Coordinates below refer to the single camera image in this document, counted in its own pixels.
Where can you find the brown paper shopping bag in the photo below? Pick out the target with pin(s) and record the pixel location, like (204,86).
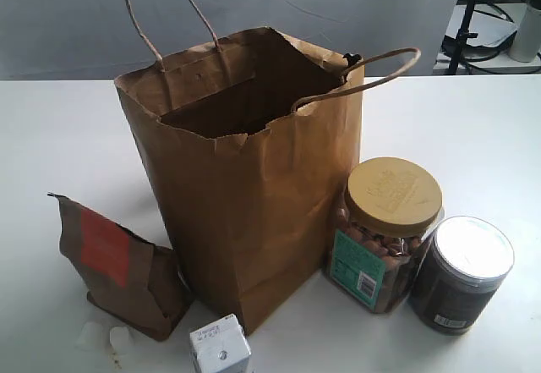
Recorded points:
(247,142)

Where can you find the brown pouch with red label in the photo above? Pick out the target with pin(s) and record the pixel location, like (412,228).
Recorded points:
(126,276)

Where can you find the almond jar with tan lid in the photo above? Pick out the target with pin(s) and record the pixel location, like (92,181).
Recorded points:
(388,209)

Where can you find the small white carton box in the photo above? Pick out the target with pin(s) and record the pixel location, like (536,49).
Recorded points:
(221,347)

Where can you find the dark jar with clear lid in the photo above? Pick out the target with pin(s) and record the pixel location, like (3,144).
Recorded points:
(466,262)

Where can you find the right white gripper fingertip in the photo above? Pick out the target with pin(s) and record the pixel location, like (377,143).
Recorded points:
(121,340)

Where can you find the white paper sheet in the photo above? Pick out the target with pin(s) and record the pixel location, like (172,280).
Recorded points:
(494,26)

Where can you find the white cylinder cup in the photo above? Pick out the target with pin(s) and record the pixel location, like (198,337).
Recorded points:
(526,43)

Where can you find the black tripod stand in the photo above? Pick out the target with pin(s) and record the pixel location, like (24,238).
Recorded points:
(454,45)

